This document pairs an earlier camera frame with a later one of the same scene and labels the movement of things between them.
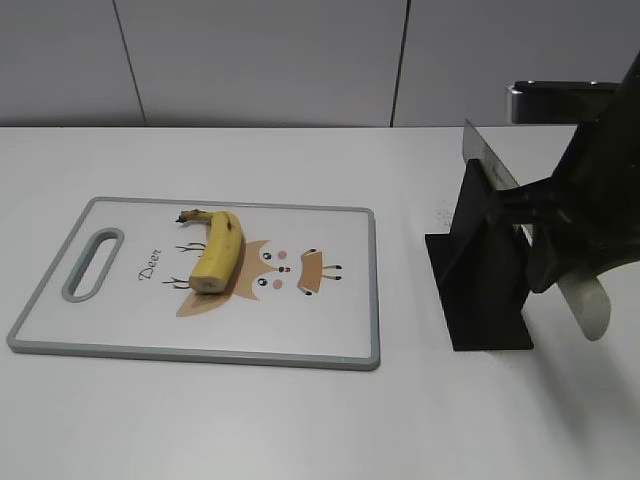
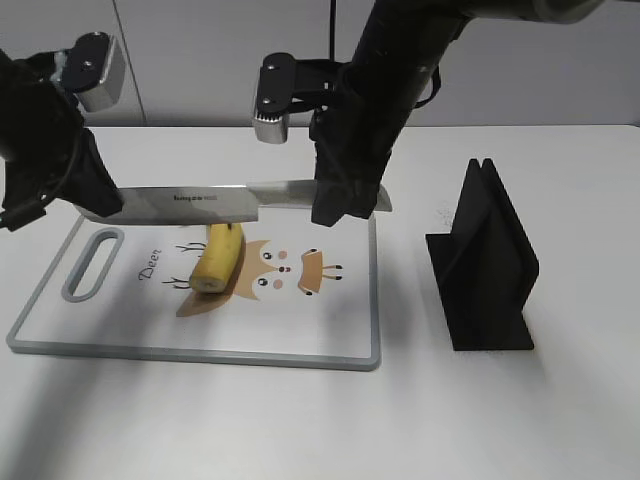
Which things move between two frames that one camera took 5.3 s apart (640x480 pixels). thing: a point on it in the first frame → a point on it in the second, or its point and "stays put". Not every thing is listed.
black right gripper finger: (551, 255) → (330, 202)
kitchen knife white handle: (585, 295) → (213, 204)
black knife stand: (482, 270) stays put
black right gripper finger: (532, 203) → (362, 197)
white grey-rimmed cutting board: (213, 281) stays put
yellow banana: (222, 251) stays put
